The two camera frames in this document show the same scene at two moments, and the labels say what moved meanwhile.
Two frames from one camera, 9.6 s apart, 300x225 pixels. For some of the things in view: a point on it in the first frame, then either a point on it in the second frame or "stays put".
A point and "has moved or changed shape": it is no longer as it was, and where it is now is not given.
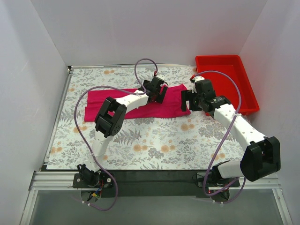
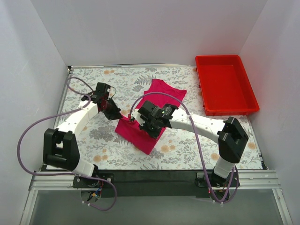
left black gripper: (159, 93) -> (112, 111)
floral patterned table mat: (204, 141) stays put
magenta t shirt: (170, 104) has moved or changed shape
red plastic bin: (232, 65) stays put
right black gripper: (190, 101) -> (142, 119)
